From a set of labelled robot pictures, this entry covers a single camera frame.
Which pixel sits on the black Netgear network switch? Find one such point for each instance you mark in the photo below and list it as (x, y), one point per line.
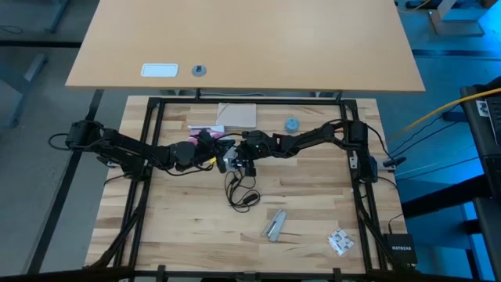
(400, 248)

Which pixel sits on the white rectangular desk plate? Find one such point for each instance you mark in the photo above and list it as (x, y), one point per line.
(159, 70)

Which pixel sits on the chrome lamp base socket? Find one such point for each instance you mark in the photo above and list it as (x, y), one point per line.
(237, 165)

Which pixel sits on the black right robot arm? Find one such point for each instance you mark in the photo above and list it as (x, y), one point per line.
(313, 139)

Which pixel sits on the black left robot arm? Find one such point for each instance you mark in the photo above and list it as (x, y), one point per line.
(129, 150)

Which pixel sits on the black aluminium table frame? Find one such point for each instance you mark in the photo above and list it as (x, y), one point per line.
(274, 101)

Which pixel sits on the black side desk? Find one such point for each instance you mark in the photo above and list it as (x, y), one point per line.
(491, 235)

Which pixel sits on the grey round desk grommet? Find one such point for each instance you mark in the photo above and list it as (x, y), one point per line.
(199, 71)

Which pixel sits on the black floor beam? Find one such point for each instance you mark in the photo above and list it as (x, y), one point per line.
(63, 188)

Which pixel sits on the grey stapler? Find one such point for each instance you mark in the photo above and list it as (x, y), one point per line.
(274, 226)

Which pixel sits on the beige spiral notebook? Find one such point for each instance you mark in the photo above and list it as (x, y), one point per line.
(236, 114)

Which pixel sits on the grey table leg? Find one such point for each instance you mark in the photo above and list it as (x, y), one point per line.
(23, 90)

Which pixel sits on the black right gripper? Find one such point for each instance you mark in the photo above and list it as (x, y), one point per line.
(254, 147)

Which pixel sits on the beige wooden desk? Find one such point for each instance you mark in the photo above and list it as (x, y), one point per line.
(242, 43)

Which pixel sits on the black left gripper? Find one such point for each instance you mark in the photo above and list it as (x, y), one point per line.
(203, 150)

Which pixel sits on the crumpled white patterned packet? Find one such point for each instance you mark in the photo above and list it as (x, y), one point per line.
(340, 241)

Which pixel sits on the grey desk foot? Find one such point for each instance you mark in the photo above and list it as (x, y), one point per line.
(456, 25)

